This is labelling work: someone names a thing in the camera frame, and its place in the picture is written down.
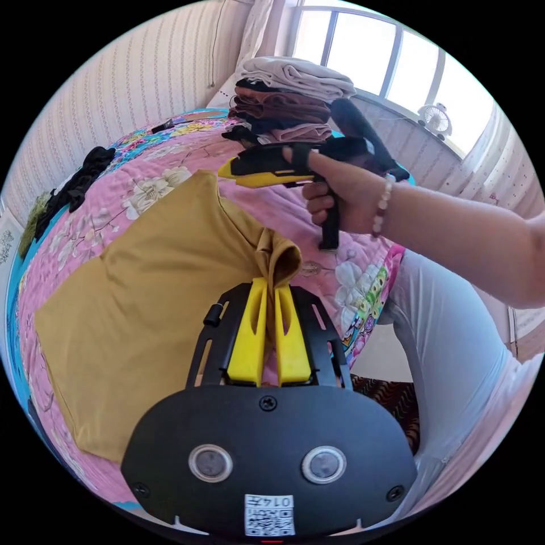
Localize yellow short sleeve shirt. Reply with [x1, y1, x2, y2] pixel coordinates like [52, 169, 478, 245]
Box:
[33, 169, 304, 465]

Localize pile of clothes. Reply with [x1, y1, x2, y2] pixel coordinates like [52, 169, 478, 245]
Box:
[221, 55, 358, 148]

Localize person's right hand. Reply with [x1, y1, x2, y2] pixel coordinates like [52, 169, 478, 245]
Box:
[283, 143, 397, 239]

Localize small white fan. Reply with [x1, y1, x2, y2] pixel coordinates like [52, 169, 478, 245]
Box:
[416, 102, 453, 142]

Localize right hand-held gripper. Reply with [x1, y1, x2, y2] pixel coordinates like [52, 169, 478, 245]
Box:
[217, 136, 377, 252]

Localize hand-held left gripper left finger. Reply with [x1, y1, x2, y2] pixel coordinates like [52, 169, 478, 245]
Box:
[227, 276, 270, 387]

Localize person's right forearm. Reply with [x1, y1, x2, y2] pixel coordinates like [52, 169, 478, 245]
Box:
[371, 175, 545, 311]

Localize bed with pink flowered quilt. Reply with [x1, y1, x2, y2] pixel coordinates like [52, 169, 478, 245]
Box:
[0, 106, 412, 512]

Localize black garment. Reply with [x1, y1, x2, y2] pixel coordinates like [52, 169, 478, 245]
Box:
[33, 146, 116, 240]

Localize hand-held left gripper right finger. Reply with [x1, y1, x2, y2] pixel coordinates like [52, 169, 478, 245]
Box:
[274, 284, 315, 387]

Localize person's body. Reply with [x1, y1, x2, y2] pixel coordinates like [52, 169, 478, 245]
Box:
[376, 249, 545, 527]

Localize window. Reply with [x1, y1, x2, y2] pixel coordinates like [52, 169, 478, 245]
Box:
[292, 0, 512, 159]

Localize sheer white dotted curtain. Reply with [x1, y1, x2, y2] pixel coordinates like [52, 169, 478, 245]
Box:
[236, 0, 301, 88]
[458, 100, 545, 218]

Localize brown patterned floor mat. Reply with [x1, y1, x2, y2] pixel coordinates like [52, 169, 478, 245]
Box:
[351, 374, 421, 454]

